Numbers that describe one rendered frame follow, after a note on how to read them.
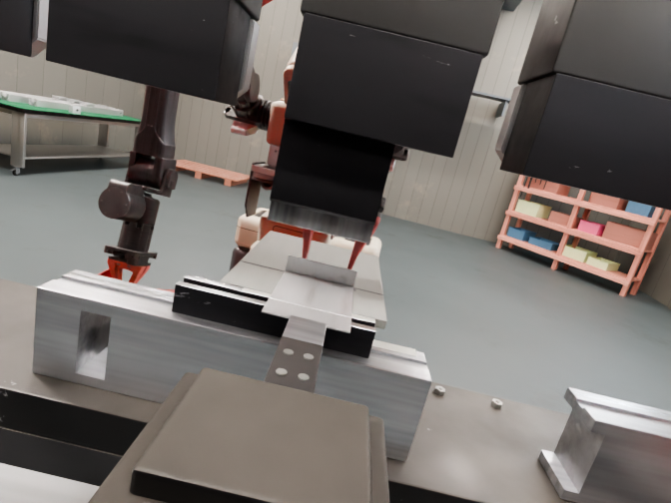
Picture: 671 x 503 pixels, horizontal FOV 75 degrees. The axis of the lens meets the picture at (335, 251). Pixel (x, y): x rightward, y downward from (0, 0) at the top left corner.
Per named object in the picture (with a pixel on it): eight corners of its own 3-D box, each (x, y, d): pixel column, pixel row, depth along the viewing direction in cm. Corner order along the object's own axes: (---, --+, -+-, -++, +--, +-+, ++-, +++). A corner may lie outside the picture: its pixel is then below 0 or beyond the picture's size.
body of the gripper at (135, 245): (101, 254, 81) (111, 216, 82) (125, 253, 92) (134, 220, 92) (136, 262, 82) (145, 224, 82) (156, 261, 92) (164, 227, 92)
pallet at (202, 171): (255, 184, 774) (256, 177, 770) (236, 188, 685) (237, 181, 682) (184, 166, 786) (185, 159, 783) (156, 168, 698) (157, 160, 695)
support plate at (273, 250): (376, 261, 72) (377, 255, 71) (384, 329, 46) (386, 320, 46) (269, 236, 71) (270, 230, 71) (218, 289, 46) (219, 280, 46)
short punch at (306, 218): (368, 241, 43) (393, 144, 41) (368, 246, 41) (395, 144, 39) (270, 218, 43) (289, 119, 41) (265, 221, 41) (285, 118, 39)
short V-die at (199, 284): (367, 344, 46) (374, 318, 46) (367, 358, 43) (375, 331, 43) (183, 300, 46) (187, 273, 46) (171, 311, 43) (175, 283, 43)
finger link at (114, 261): (97, 295, 84) (109, 248, 84) (115, 291, 91) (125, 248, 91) (133, 303, 84) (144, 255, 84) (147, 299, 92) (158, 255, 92)
